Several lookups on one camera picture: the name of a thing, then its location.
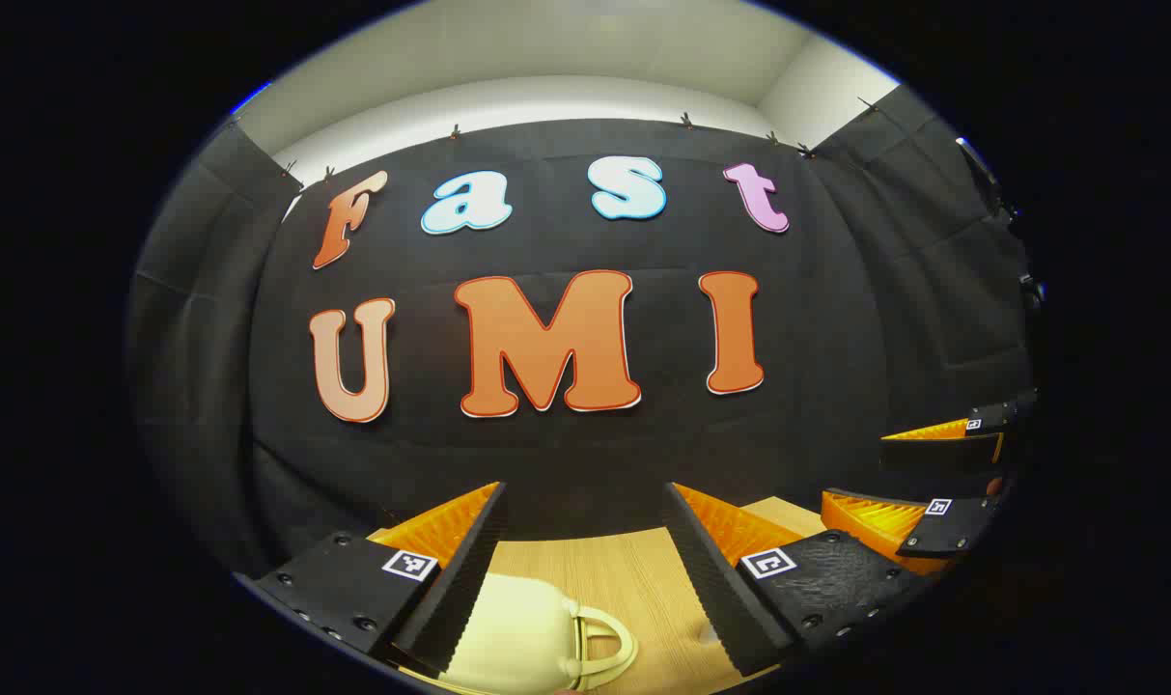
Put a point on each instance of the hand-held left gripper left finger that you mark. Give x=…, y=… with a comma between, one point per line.
x=460, y=579

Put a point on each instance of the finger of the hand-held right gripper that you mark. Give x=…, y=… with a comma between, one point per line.
x=952, y=526
x=937, y=456

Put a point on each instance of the black backdrop cloth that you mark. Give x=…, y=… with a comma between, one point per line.
x=643, y=454

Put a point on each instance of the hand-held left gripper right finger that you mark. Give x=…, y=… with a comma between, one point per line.
x=710, y=579

